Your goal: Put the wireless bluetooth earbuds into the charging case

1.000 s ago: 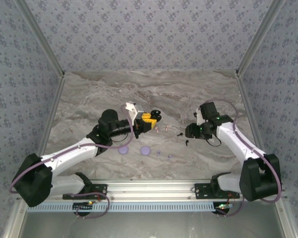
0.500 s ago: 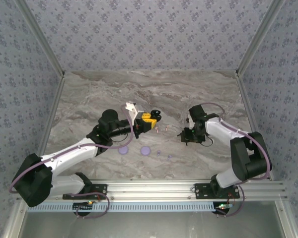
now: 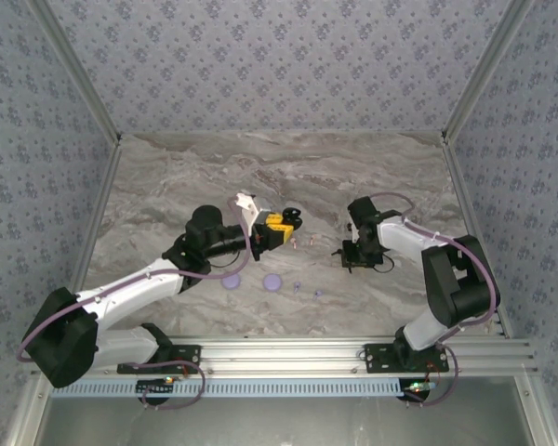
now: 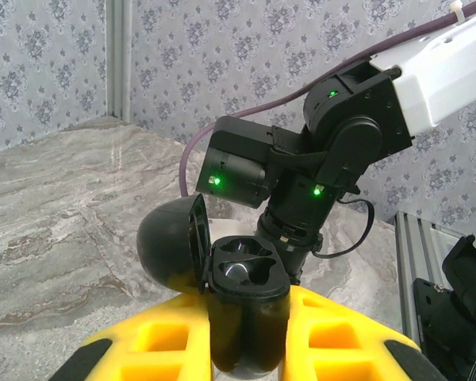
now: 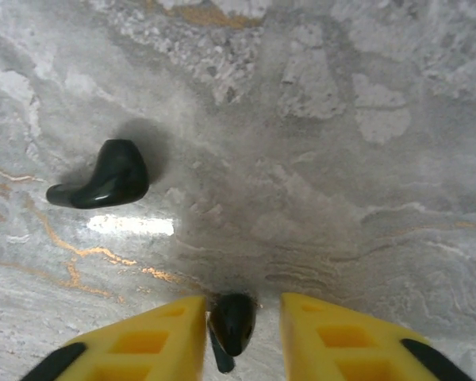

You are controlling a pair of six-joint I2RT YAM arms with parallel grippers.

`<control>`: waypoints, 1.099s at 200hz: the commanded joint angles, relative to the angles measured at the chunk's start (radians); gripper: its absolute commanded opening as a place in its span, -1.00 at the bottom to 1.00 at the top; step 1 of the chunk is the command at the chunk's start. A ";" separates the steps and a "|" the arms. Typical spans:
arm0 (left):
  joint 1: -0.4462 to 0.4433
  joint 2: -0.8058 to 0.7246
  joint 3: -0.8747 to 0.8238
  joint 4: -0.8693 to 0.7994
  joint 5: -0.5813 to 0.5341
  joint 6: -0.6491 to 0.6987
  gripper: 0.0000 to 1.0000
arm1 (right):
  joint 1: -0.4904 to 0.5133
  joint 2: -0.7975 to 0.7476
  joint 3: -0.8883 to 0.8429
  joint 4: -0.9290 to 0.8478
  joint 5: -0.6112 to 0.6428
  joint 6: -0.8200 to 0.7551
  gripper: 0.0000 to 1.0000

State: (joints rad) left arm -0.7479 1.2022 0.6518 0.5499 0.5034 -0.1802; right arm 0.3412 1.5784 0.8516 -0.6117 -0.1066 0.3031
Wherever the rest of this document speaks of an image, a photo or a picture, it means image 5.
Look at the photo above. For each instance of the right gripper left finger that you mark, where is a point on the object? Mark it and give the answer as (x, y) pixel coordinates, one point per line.
(182, 317)

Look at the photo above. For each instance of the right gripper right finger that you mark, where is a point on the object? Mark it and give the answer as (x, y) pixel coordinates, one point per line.
(301, 337)

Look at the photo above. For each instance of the small purple stud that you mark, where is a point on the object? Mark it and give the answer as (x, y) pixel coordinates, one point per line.
(115, 174)

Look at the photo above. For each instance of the small purple bead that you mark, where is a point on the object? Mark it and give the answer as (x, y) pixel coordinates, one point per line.
(234, 325)

